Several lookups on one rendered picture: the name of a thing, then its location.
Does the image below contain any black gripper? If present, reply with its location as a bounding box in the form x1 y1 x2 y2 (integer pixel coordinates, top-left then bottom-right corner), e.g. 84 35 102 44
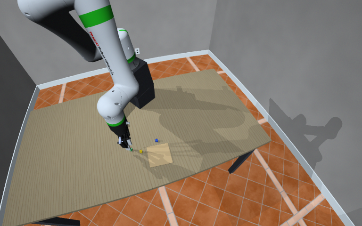
114 127 132 151

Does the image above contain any beige square mat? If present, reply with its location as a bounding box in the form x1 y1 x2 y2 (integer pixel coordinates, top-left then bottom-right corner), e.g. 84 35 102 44
147 143 173 168

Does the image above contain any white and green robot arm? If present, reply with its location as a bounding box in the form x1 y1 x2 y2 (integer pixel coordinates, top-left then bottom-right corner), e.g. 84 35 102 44
17 0 140 133

